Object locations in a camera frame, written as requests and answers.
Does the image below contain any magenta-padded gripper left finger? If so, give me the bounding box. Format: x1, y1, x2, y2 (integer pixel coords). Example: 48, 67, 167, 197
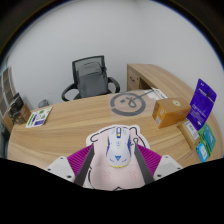
44, 144, 96, 187

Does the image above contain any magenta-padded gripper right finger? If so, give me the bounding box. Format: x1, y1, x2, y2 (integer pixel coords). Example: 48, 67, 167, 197
133, 143, 184, 185

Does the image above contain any white blue yellow computer mouse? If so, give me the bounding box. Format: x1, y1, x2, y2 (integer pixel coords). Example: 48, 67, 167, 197
105, 125, 132, 168

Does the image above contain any small blue box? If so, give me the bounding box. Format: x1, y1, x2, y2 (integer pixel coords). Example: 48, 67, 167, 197
195, 141, 210, 164

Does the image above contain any small tan packet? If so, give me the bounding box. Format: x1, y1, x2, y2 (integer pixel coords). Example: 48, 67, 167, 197
181, 119, 201, 142

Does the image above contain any green box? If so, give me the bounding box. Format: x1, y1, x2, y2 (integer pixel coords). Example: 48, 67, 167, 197
198, 123, 217, 157

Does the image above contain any small brown cardboard box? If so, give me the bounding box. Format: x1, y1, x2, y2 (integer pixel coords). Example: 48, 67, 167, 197
151, 97, 192, 129

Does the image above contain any green purple sticker sheet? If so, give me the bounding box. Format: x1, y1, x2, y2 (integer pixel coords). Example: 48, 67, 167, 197
25, 106, 54, 129

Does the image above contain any purple hanging card package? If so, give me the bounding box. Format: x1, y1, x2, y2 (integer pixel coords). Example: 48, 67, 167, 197
185, 78, 218, 132

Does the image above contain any black mesh office chair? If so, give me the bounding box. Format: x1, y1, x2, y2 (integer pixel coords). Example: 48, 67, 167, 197
60, 55, 121, 102

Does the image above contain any grey backpack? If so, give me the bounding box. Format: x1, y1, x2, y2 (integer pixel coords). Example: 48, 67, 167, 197
76, 61, 110, 99

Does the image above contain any wooden side cabinet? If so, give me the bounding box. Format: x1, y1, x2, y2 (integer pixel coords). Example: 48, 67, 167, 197
126, 63, 201, 101

